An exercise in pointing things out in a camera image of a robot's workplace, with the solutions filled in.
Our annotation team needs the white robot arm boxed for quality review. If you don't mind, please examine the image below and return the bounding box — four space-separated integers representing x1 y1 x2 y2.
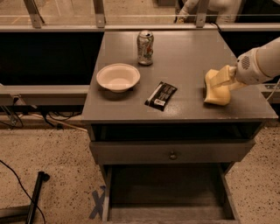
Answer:
209 38 280 89

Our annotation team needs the black metal stand leg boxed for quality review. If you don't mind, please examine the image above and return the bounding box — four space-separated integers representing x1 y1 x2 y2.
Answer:
0 171 51 224

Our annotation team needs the white paper bowl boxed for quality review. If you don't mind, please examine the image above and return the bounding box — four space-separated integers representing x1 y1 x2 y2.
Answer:
96 63 140 93

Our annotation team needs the black snack bar wrapper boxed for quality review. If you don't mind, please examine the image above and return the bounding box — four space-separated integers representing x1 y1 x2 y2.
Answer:
144 81 177 111

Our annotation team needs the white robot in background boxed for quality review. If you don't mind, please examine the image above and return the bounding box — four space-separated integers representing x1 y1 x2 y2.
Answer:
174 0 242 24

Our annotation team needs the black floor cable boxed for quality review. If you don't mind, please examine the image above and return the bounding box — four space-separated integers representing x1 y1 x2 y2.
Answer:
0 159 46 224

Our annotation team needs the grey metal railing frame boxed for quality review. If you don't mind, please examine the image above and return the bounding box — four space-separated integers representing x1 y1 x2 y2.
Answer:
0 0 280 107

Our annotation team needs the yellow sponge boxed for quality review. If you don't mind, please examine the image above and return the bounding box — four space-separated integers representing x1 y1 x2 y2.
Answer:
204 69 231 106

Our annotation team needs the open grey middle drawer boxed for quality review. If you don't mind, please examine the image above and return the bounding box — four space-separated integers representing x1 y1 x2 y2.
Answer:
102 164 241 224

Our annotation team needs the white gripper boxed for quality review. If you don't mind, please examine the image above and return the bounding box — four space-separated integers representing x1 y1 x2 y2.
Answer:
209 47 274 91

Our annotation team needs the grey upper drawer with knob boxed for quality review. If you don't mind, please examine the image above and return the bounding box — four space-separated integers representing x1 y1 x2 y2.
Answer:
90 139 256 165

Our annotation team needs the grey drawer cabinet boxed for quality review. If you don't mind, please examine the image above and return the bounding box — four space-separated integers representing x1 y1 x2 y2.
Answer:
80 30 278 173

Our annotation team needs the silver soda can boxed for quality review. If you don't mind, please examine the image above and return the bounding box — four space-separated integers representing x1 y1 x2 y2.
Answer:
136 30 154 66

